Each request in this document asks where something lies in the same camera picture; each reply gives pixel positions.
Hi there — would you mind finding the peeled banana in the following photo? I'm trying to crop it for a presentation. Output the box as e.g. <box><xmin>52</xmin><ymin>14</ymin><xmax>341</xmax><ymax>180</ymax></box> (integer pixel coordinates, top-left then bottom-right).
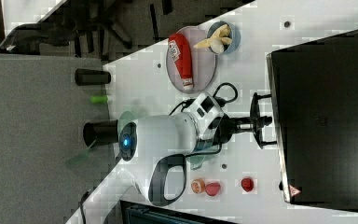
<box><xmin>194</xmin><ymin>24</ymin><xmax>232</xmax><ymax>54</ymax></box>

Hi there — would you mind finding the green marker pen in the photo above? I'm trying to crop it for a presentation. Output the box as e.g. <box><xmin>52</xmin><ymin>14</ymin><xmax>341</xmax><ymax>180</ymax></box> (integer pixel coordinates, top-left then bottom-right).
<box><xmin>89</xmin><ymin>95</ymin><xmax>109</xmax><ymax>104</ymax></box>

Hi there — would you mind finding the green perforated colander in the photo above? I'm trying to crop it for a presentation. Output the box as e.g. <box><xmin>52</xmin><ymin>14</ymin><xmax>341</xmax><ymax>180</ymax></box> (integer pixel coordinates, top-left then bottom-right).
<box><xmin>118</xmin><ymin>111</ymin><xmax>136</xmax><ymax>125</ymax></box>

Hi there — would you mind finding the black cylinder post upper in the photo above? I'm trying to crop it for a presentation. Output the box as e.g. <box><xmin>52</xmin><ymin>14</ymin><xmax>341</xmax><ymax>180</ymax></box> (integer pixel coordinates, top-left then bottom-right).
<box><xmin>75</xmin><ymin>69</ymin><xmax>112</xmax><ymax>86</ymax></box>

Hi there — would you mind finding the red strawberry toy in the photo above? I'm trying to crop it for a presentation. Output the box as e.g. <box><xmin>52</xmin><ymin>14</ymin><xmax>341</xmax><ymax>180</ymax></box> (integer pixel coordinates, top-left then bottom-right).
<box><xmin>241</xmin><ymin>177</ymin><xmax>255</xmax><ymax>192</ymax></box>

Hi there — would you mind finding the blue small bowl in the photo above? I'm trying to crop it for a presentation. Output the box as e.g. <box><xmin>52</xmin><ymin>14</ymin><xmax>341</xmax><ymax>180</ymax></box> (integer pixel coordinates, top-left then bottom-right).
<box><xmin>207</xmin><ymin>21</ymin><xmax>241</xmax><ymax>54</ymax></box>

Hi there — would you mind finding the orange slice toy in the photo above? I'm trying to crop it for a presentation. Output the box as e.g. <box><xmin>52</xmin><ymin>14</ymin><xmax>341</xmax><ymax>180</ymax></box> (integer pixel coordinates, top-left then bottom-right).
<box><xmin>190</xmin><ymin>178</ymin><xmax>205</xmax><ymax>194</ymax></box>

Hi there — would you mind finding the black cylinder post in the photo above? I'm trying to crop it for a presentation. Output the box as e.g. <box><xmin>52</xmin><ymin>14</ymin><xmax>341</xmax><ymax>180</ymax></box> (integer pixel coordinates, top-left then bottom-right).
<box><xmin>83</xmin><ymin>120</ymin><xmax>118</xmax><ymax>147</ymax></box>
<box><xmin>75</xmin><ymin>69</ymin><xmax>112</xmax><ymax>86</ymax></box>

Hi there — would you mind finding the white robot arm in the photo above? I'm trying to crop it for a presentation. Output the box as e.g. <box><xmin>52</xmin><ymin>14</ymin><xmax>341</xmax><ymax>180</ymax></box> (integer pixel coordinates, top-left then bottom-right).
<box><xmin>118</xmin><ymin>92</ymin><xmax>272</xmax><ymax>206</ymax></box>

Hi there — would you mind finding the red ketchup bottle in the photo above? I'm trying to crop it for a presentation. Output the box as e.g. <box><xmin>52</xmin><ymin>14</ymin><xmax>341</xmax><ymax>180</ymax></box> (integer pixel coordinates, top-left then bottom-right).
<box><xmin>168</xmin><ymin>33</ymin><xmax>194</xmax><ymax>91</ymax></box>

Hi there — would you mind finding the green mug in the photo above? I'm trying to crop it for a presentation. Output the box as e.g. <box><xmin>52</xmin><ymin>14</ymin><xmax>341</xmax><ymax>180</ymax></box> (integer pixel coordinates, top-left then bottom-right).
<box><xmin>186</xmin><ymin>154</ymin><xmax>213</xmax><ymax>171</ymax></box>

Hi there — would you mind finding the red round toy fruit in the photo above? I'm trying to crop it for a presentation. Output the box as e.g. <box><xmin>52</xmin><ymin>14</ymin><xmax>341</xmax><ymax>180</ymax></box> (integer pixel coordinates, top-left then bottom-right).
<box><xmin>205</xmin><ymin>182</ymin><xmax>221</xmax><ymax>197</ymax></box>

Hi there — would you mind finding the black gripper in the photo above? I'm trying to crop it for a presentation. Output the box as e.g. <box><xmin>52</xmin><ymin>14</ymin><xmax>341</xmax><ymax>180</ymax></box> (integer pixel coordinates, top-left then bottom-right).
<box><xmin>213</xmin><ymin>114</ymin><xmax>272</xmax><ymax>145</ymax></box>

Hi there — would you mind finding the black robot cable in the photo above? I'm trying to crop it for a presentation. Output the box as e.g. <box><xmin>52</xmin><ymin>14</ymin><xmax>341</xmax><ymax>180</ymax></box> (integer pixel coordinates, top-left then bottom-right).
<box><xmin>167</xmin><ymin>81</ymin><xmax>240</xmax><ymax>116</ymax></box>

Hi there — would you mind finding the black toaster oven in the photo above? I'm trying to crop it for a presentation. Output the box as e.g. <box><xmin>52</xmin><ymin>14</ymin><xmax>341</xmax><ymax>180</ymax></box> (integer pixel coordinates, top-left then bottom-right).
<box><xmin>267</xmin><ymin>29</ymin><xmax>358</xmax><ymax>212</ymax></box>

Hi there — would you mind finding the grey round plate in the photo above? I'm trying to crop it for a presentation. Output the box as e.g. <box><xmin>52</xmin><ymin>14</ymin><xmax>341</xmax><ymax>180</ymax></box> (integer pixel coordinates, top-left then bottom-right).
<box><xmin>166</xmin><ymin>26</ymin><xmax>216</xmax><ymax>94</ymax></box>

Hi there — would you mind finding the dark teal crate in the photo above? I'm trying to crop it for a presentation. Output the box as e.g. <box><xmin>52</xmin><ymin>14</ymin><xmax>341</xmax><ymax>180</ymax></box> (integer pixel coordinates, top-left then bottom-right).
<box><xmin>120</xmin><ymin>201</ymin><xmax>235</xmax><ymax>224</ymax></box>

